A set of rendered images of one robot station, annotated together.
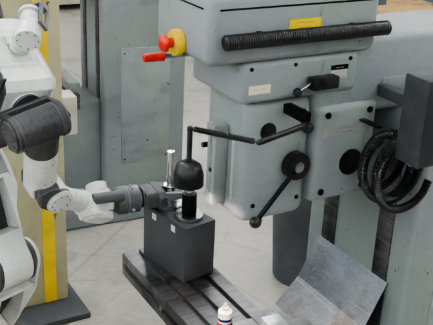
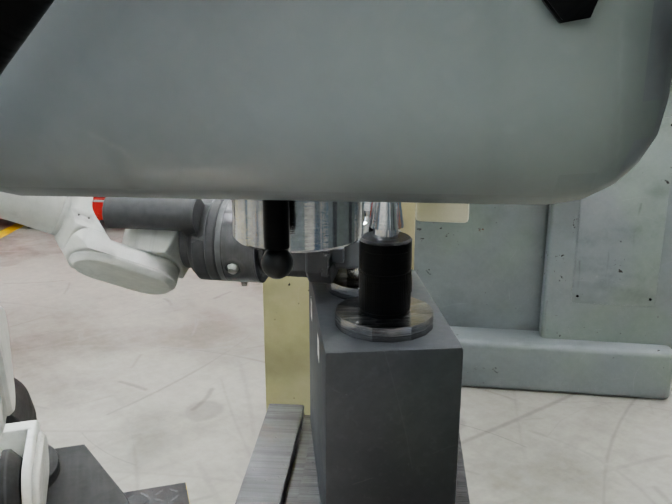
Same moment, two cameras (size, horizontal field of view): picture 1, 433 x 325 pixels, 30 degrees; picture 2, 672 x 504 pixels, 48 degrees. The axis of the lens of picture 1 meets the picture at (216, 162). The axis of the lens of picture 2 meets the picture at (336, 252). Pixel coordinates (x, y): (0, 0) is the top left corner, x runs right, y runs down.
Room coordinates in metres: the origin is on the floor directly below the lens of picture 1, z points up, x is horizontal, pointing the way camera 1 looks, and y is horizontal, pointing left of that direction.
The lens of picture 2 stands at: (1.70, -0.26, 1.35)
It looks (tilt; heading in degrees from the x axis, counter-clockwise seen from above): 17 degrees down; 35
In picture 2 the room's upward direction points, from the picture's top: straight up
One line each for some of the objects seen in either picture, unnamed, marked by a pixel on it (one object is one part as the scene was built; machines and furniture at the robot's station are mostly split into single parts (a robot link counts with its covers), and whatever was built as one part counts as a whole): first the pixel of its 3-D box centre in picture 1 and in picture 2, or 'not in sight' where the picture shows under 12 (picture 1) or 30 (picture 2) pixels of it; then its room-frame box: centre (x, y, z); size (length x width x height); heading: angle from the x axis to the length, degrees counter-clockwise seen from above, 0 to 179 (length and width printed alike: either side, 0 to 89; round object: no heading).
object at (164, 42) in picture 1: (166, 42); not in sight; (1.78, 0.12, 1.76); 0.04 x 0.03 x 0.04; 31
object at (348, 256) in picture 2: (173, 196); (364, 254); (2.30, 0.13, 1.14); 0.06 x 0.02 x 0.03; 116
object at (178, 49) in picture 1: (176, 42); not in sight; (1.79, 0.10, 1.76); 0.06 x 0.02 x 0.06; 31
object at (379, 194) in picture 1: (386, 165); not in sight; (1.88, -0.43, 1.45); 0.18 x 0.16 x 0.21; 121
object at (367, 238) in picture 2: (189, 194); (385, 242); (2.26, 0.08, 1.17); 0.05 x 0.05 x 0.01
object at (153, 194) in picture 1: (142, 197); (282, 244); (2.29, 0.23, 1.13); 0.13 x 0.12 x 0.10; 26
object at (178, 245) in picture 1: (178, 235); (374, 384); (2.29, 0.11, 1.00); 0.22 x 0.12 x 0.20; 40
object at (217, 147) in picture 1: (216, 162); not in sight; (1.85, 0.00, 1.45); 0.04 x 0.04 x 0.21; 31
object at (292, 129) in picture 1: (281, 133); not in sight; (1.71, -0.14, 1.58); 0.17 x 0.01 x 0.01; 138
